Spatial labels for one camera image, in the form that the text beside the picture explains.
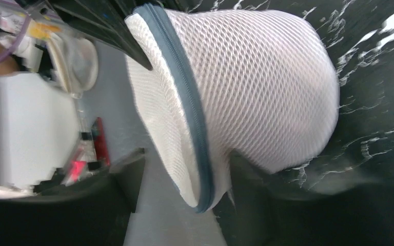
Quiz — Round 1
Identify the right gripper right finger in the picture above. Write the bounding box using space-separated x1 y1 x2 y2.
214 153 394 245

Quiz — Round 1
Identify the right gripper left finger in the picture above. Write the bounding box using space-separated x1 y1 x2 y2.
0 148 145 245

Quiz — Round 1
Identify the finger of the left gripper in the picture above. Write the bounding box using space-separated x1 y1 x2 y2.
48 0 152 70

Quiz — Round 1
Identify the white mesh bag blue zipper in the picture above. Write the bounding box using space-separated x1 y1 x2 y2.
125 4 339 212

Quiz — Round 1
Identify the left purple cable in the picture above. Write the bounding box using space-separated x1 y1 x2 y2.
0 13 33 72

